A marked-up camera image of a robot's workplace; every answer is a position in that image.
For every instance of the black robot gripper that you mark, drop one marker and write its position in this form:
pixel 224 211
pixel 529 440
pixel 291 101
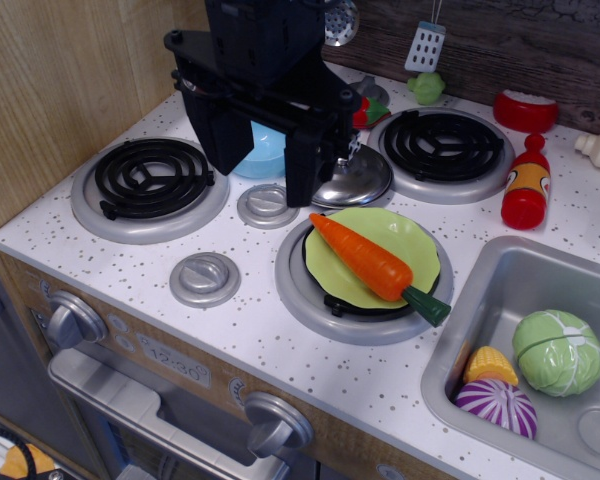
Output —
pixel 261 61

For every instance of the orange toy carrot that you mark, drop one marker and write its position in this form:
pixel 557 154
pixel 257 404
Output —
pixel 385 274

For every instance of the light green plate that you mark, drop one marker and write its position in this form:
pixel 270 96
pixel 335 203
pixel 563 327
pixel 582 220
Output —
pixel 400 235

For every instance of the light blue bowl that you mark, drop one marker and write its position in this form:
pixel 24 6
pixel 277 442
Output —
pixel 266 159

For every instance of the silver pot lid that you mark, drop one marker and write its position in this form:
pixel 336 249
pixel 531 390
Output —
pixel 358 181

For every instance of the red toy chili pepper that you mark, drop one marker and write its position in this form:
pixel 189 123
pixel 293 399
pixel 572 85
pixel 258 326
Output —
pixel 370 113

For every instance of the grey stovetop knob back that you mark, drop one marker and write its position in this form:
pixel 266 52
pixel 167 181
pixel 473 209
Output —
pixel 367 87

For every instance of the front left stove burner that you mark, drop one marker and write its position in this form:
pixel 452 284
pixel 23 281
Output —
pixel 148 191

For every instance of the stove burner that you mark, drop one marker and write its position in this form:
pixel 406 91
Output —
pixel 336 320
pixel 148 191
pixel 443 156

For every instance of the silver hanging skimmer spoon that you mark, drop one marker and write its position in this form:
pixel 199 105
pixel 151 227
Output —
pixel 341 23

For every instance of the grey stovetop knob lower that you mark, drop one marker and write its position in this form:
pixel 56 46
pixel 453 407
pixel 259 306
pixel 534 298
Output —
pixel 204 280

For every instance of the back right stove burner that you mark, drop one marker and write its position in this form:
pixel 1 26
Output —
pixel 443 156

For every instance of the front right stove burner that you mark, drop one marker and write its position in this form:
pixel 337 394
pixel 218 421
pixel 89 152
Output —
pixel 336 320

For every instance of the green broccoli toy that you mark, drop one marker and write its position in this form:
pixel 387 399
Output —
pixel 426 87

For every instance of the red cheese wheel toy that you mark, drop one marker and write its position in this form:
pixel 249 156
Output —
pixel 525 112

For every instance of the silver sink basin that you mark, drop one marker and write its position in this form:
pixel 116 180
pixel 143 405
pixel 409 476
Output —
pixel 512 278

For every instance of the red ketchup bottle toy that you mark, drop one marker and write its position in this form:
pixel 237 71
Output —
pixel 525 201

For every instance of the left oven dial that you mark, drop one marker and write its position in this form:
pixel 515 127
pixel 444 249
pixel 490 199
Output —
pixel 73 321

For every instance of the oven dial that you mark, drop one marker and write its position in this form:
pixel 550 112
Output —
pixel 73 321
pixel 276 424

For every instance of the right oven dial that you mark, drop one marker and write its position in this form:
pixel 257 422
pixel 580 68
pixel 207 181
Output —
pixel 276 424

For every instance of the yellow corn toy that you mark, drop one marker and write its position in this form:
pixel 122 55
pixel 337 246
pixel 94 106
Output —
pixel 489 363

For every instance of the purple onion toy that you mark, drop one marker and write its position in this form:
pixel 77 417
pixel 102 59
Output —
pixel 501 404

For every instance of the green cabbage toy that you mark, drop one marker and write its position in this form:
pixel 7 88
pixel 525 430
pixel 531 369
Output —
pixel 557 352

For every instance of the yellow object bottom left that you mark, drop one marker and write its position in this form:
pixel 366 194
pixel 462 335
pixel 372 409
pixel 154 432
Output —
pixel 15 466

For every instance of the silver oven door handle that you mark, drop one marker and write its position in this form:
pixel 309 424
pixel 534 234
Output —
pixel 135 407

